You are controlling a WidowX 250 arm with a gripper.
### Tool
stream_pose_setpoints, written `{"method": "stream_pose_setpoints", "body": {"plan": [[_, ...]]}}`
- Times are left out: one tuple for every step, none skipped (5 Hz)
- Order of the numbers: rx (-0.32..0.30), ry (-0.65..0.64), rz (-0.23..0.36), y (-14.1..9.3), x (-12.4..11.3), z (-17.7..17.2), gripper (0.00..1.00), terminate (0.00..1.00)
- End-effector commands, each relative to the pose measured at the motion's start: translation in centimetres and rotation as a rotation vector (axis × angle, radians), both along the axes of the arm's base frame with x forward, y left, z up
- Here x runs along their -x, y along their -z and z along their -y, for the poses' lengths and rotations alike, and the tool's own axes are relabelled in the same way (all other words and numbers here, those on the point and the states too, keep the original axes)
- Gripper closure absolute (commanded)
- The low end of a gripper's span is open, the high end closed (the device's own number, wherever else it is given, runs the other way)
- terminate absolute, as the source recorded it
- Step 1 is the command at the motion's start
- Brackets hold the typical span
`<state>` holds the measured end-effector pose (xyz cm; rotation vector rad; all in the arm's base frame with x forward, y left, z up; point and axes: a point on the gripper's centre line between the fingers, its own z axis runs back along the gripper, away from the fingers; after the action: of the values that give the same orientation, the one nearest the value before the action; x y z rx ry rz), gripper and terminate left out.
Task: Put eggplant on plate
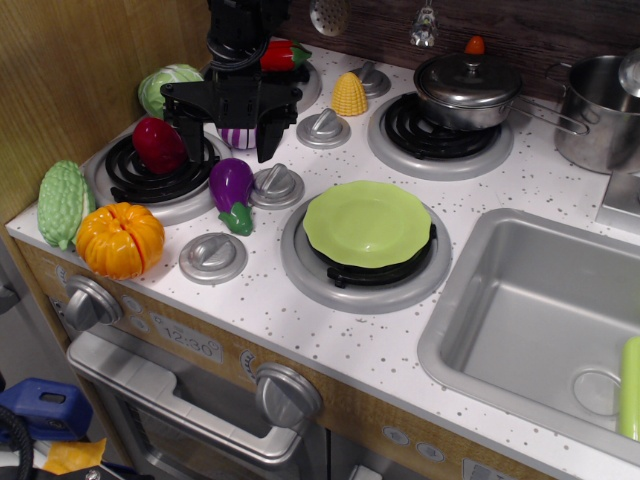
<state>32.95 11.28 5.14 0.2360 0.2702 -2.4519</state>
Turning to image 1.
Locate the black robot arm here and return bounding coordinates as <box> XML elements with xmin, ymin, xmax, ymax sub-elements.
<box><xmin>160</xmin><ymin>1</ymin><xmax>302</xmax><ymax>163</ymax></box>

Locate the silver stove knob front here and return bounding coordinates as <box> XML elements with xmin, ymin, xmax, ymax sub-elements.
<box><xmin>179</xmin><ymin>232</ymin><xmax>248</xmax><ymax>285</ymax></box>

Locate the yellow toy corn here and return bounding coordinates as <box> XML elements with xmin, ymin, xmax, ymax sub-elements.
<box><xmin>331</xmin><ymin>72</ymin><xmax>368</xmax><ymax>117</ymax></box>

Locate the green object in sink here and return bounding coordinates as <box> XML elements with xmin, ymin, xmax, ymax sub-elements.
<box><xmin>618</xmin><ymin>336</ymin><xmax>639</xmax><ymax>441</ymax></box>

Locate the silver toy sink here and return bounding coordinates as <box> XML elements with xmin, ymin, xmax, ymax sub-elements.
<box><xmin>417</xmin><ymin>209</ymin><xmax>639</xmax><ymax>464</ymax></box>

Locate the purple striped toy vegetable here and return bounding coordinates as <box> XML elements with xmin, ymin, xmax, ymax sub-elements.
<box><xmin>217</xmin><ymin>128</ymin><xmax>257</xmax><ymax>150</ymax></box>

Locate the yellow cloth on floor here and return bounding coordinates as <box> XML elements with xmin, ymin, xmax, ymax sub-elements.
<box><xmin>42</xmin><ymin>438</ymin><xmax>107</xmax><ymax>475</ymax></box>

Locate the dark red toy fruit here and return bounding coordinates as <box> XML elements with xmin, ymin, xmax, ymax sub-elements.
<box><xmin>132</xmin><ymin>117</ymin><xmax>188</xmax><ymax>175</ymax></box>

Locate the silver stove knob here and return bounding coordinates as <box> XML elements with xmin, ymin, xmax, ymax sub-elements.
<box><xmin>179</xmin><ymin>232</ymin><xmax>248</xmax><ymax>285</ymax></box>
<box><xmin>249</xmin><ymin>163</ymin><xmax>305</xmax><ymax>210</ymax></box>
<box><xmin>351</xmin><ymin>61</ymin><xmax>391</xmax><ymax>100</ymax></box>
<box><xmin>296</xmin><ymin>108</ymin><xmax>351</xmax><ymax>150</ymax></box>

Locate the green plastic plate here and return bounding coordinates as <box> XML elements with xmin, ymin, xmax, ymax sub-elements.
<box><xmin>303</xmin><ymin>180</ymin><xmax>432</xmax><ymax>269</ymax></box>

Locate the green toy bitter gourd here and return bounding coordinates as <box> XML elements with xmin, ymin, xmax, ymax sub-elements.
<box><xmin>37</xmin><ymin>160</ymin><xmax>96</xmax><ymax>250</ymax></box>

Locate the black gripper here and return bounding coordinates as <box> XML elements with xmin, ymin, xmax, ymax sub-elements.
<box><xmin>160</xmin><ymin>71</ymin><xmax>303</xmax><ymax>163</ymax></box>

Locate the green toy cabbage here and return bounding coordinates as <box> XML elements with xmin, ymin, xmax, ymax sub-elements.
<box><xmin>137</xmin><ymin>64</ymin><xmax>204</xmax><ymax>119</ymax></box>

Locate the steel pot with lid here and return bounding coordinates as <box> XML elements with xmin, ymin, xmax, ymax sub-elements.
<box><xmin>413</xmin><ymin>53</ymin><xmax>590</xmax><ymax>136</ymax></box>

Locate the oven clock display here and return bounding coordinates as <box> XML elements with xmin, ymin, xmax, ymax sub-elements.
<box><xmin>150</xmin><ymin>312</ymin><xmax>224</xmax><ymax>364</ymax></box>

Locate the orange toy pumpkin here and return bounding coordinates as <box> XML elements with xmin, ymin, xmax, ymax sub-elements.
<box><xmin>76</xmin><ymin>202</ymin><xmax>165</xmax><ymax>280</ymax></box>

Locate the front left black burner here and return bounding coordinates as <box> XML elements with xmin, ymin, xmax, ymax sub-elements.
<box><xmin>84</xmin><ymin>133</ymin><xmax>231</xmax><ymax>226</ymax></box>

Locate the front right black burner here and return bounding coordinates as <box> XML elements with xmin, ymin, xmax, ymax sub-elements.
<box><xmin>280</xmin><ymin>203</ymin><xmax>452</xmax><ymax>314</ymax></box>

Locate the red toy pepper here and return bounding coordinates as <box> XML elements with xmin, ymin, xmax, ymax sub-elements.
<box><xmin>260</xmin><ymin>40</ymin><xmax>312</xmax><ymax>73</ymax></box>

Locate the right oven knob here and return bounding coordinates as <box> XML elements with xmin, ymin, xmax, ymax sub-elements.
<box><xmin>255</xmin><ymin>362</ymin><xmax>323</xmax><ymax>429</ymax></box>

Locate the left oven knob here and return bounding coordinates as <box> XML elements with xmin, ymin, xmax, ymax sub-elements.
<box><xmin>64</xmin><ymin>275</ymin><xmax>124</xmax><ymax>331</ymax></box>

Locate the oven knob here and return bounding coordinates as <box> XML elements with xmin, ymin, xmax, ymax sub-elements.
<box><xmin>255</xmin><ymin>362</ymin><xmax>323</xmax><ymax>429</ymax></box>
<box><xmin>64</xmin><ymin>275</ymin><xmax>124</xmax><ymax>331</ymax></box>

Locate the silver oven door handle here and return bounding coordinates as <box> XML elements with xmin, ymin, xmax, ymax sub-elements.
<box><xmin>67</xmin><ymin>332</ymin><xmax>302</xmax><ymax>467</ymax></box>

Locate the silver stove knob middle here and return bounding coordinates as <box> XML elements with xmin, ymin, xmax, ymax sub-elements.
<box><xmin>249</xmin><ymin>163</ymin><xmax>305</xmax><ymax>210</ymax></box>

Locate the purple toy eggplant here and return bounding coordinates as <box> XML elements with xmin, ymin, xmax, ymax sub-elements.
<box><xmin>209</xmin><ymin>158</ymin><xmax>254</xmax><ymax>236</ymax></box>

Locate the silver stove knob upper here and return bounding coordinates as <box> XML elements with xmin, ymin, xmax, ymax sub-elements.
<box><xmin>296</xmin><ymin>108</ymin><xmax>351</xmax><ymax>150</ymax></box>

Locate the blue object on floor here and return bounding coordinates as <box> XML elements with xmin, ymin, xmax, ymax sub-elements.
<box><xmin>1</xmin><ymin>378</ymin><xmax>93</xmax><ymax>441</ymax></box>

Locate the hanging metal skimmer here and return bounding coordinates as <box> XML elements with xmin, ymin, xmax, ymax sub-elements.
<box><xmin>309</xmin><ymin>0</ymin><xmax>351</xmax><ymax>37</ymax></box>

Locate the back right black burner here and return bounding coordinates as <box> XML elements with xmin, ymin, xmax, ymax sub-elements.
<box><xmin>367</xmin><ymin>93</ymin><xmax>514</xmax><ymax>181</ymax></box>

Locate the large steel pot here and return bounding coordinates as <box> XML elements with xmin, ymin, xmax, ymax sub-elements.
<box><xmin>545</xmin><ymin>55</ymin><xmax>639</xmax><ymax>174</ymax></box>

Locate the orange toy carrot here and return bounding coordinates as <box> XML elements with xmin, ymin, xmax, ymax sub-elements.
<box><xmin>464</xmin><ymin>35</ymin><xmax>486</xmax><ymax>55</ymax></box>

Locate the black burner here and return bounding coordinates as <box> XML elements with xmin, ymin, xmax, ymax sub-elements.
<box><xmin>367</xmin><ymin>93</ymin><xmax>514</xmax><ymax>181</ymax></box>
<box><xmin>280</xmin><ymin>203</ymin><xmax>452</xmax><ymax>314</ymax></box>
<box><xmin>84</xmin><ymin>133</ymin><xmax>231</xmax><ymax>226</ymax></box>

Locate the silver stove knob back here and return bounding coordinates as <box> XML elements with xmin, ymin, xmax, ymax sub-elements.
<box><xmin>351</xmin><ymin>61</ymin><xmax>391</xmax><ymax>100</ymax></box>

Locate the hanging metal utensil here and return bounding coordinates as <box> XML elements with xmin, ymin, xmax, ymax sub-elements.
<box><xmin>410</xmin><ymin>0</ymin><xmax>438</xmax><ymax>48</ymax></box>

